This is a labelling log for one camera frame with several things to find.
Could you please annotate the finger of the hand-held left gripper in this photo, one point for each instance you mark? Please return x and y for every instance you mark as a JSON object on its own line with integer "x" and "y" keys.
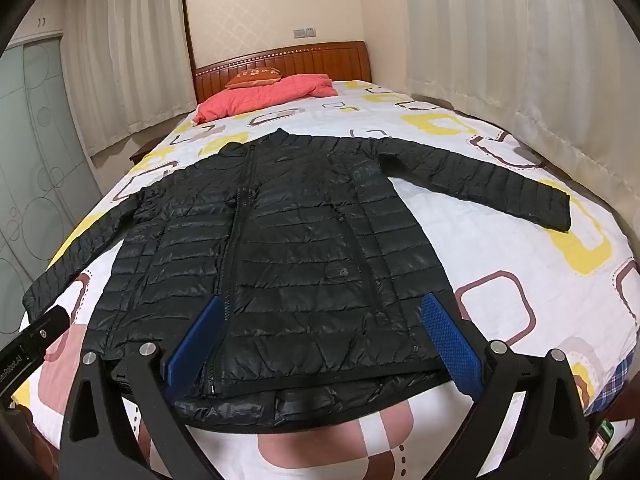
{"x": 47, "y": 327}

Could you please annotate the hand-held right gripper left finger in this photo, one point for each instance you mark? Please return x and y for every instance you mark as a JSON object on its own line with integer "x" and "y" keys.
{"x": 194, "y": 342}

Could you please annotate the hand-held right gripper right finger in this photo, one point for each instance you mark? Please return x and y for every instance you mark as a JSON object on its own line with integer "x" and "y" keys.
{"x": 450, "y": 340}

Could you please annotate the black puffer jacket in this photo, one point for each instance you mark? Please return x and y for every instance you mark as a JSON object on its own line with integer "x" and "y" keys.
{"x": 300, "y": 240}

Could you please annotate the patterned bed sheet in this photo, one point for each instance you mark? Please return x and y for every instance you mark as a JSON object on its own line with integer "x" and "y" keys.
{"x": 525, "y": 280}

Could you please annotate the blue plaid cloth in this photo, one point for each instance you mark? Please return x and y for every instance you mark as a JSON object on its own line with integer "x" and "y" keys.
{"x": 611, "y": 382}

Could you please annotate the frosted glass wardrobe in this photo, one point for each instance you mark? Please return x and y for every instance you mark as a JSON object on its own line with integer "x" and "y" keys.
{"x": 40, "y": 160}

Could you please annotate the small green box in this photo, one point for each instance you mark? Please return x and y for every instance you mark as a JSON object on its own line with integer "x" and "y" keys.
{"x": 606, "y": 431}

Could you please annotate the wooden nightstand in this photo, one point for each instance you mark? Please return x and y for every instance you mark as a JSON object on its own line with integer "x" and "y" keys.
{"x": 141, "y": 151}

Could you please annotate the red quilted pillow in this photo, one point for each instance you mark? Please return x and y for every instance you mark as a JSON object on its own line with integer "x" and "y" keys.
{"x": 260, "y": 97}

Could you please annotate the orange embroidered cushion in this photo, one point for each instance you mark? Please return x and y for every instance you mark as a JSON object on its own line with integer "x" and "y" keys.
{"x": 254, "y": 76}

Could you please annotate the cream pleated curtain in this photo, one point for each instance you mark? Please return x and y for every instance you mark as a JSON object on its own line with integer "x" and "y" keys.
{"x": 130, "y": 45}
{"x": 500, "y": 45}

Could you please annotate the wooden bed headboard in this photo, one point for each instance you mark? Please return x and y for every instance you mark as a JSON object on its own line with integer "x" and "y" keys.
{"x": 310, "y": 62}

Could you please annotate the wall switch panel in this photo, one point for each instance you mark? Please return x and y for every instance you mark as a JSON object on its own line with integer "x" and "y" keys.
{"x": 305, "y": 32}

